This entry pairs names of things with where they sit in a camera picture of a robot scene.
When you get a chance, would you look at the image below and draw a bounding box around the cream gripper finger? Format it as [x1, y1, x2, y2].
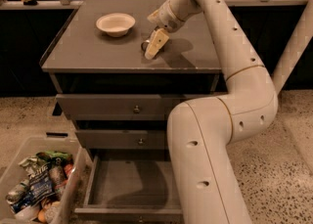
[147, 10, 159, 23]
[144, 28, 169, 60]

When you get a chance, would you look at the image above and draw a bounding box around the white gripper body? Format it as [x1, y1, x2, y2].
[154, 0, 188, 33]

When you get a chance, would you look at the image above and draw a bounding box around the blue silver redbull can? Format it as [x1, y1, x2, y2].
[141, 38, 151, 53]

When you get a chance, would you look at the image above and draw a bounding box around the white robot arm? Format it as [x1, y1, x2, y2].
[143, 0, 278, 224]

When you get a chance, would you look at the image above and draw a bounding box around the grey drawer cabinet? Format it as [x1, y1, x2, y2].
[39, 0, 227, 157]

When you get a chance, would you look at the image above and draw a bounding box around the grey top drawer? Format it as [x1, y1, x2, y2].
[55, 93, 209, 121]

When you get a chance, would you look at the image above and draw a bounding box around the grey middle drawer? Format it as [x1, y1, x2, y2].
[76, 130, 167, 150]

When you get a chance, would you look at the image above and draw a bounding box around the grey open bottom drawer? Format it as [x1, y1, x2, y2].
[75, 150, 184, 224]

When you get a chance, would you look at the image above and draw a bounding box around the silver can in bin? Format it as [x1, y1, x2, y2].
[6, 179, 29, 204]

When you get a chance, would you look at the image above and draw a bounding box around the white paper bowl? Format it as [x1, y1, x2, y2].
[96, 13, 136, 37]

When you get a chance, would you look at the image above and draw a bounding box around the white diagonal pole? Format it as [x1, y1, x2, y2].
[272, 0, 313, 93]

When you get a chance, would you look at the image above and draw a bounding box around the green snack bag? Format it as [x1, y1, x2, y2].
[36, 151, 73, 166]

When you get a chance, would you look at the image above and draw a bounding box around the clear plastic storage bin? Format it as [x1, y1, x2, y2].
[0, 137, 85, 224]

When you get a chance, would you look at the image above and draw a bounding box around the dark blue chip bag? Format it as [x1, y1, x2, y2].
[12, 165, 54, 211]

